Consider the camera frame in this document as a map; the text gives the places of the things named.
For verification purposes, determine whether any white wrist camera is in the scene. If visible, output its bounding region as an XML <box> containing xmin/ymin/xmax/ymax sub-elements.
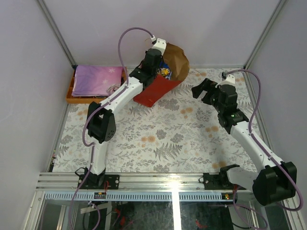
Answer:
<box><xmin>220</xmin><ymin>72</ymin><xmax>236</xmax><ymax>86</ymax></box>
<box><xmin>151</xmin><ymin>36</ymin><xmax>167</xmax><ymax>55</ymax></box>

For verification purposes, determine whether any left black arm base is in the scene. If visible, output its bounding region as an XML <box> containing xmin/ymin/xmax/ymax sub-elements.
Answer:
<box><xmin>74</xmin><ymin>167</ymin><xmax>120</xmax><ymax>190</ymax></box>

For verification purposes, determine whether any red brown paper bag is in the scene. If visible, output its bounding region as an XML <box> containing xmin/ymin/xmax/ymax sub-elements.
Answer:
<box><xmin>133</xmin><ymin>43</ymin><xmax>189</xmax><ymax>107</ymax></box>

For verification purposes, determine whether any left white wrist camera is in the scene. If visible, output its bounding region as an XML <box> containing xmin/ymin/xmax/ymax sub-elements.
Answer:
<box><xmin>151</xmin><ymin>36</ymin><xmax>167</xmax><ymax>55</ymax></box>

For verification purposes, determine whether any purple Frozen fabric cloth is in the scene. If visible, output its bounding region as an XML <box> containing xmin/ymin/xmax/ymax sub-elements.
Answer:
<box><xmin>72</xmin><ymin>65</ymin><xmax>123</xmax><ymax>97</ymax></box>

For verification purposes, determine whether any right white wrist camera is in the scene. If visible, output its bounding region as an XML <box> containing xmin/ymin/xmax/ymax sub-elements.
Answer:
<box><xmin>220</xmin><ymin>72</ymin><xmax>236</xmax><ymax>86</ymax></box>

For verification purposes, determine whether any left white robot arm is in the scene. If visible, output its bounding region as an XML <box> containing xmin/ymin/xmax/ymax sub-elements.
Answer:
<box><xmin>83</xmin><ymin>47</ymin><xmax>166</xmax><ymax>189</ymax></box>

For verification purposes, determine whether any floral patterned table mat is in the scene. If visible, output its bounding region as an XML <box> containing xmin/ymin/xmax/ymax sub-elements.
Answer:
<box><xmin>52</xmin><ymin>68</ymin><xmax>272</xmax><ymax>173</ymax></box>

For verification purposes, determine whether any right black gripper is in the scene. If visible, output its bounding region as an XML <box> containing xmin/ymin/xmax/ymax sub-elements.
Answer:
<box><xmin>191</xmin><ymin>79</ymin><xmax>223</xmax><ymax>114</ymax></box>

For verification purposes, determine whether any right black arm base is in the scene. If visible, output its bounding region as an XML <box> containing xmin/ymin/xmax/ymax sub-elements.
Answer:
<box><xmin>198</xmin><ymin>164</ymin><xmax>239</xmax><ymax>190</ymax></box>

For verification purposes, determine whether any aluminium front rail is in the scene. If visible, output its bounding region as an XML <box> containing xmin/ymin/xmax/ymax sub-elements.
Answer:
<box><xmin>36</xmin><ymin>172</ymin><xmax>217</xmax><ymax>192</ymax></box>

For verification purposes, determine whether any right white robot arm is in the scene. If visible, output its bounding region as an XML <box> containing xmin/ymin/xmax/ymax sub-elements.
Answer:
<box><xmin>191</xmin><ymin>75</ymin><xmax>297</xmax><ymax>206</ymax></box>

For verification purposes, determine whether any blue Doritos chip bag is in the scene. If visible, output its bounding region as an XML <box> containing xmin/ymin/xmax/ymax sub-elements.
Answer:
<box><xmin>157</xmin><ymin>61</ymin><xmax>172</xmax><ymax>80</ymax></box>

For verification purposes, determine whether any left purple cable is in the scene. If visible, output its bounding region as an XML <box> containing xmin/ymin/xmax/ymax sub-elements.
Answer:
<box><xmin>68</xmin><ymin>27</ymin><xmax>154</xmax><ymax>230</ymax></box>

